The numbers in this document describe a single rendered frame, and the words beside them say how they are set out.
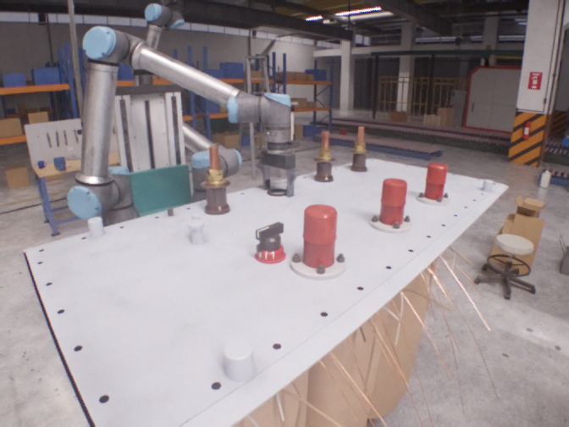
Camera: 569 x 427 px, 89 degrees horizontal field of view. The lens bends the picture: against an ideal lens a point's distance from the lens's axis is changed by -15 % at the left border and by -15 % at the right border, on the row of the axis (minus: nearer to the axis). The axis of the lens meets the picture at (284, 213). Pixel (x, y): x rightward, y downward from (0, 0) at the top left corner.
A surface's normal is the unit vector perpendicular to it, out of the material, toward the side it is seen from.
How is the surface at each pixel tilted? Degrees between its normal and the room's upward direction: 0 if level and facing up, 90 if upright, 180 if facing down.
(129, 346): 0
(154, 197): 90
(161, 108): 90
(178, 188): 90
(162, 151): 90
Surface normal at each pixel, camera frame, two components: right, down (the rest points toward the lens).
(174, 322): 0.00, -0.94
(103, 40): -0.05, 0.22
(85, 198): -0.09, 0.43
